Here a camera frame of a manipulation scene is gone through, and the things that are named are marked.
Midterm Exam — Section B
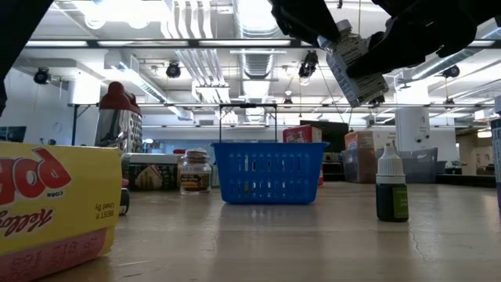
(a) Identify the blue plastic basket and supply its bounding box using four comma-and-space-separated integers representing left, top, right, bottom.
211, 141, 329, 205

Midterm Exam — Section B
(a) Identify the clear box of snack boxes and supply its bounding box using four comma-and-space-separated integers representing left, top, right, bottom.
341, 146, 439, 184

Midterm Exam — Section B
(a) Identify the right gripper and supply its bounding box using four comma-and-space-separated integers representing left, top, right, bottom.
346, 0, 501, 78

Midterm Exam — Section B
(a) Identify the yellow Corn Pops box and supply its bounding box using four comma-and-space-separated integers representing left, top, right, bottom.
0, 140, 123, 282

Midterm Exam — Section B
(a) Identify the black ceiling spotlight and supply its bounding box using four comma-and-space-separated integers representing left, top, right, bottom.
33, 67, 52, 85
442, 64, 461, 79
165, 61, 182, 79
297, 49, 319, 79

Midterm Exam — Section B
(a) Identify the Froot Loops cereal box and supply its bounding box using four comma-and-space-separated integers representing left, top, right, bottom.
282, 124, 325, 186

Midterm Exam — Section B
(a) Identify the green food colouring dropper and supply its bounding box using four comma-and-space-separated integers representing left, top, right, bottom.
375, 143, 410, 223

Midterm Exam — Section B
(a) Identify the small glass spice jar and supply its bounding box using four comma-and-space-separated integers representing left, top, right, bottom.
179, 147, 213, 196

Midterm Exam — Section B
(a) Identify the clear pepper spice jar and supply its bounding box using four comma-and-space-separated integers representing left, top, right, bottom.
316, 18, 391, 109

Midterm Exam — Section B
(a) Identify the black overhead crossbar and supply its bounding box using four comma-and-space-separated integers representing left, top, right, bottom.
23, 38, 501, 49

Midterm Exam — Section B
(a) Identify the steel box grater red handle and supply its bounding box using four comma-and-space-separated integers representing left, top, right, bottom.
93, 81, 144, 154

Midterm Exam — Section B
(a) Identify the dark wall screen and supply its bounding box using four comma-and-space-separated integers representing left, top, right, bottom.
0, 125, 27, 143

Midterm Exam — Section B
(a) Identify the black table frame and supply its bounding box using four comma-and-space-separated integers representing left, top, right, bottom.
435, 174, 497, 189

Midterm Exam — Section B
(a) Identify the orange cereal box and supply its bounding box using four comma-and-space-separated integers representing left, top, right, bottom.
344, 130, 375, 184

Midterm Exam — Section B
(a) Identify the black metal stand frame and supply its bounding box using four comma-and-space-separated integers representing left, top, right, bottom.
218, 103, 279, 143

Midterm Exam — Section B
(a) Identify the large black monitor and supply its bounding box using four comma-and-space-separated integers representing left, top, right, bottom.
299, 119, 350, 154

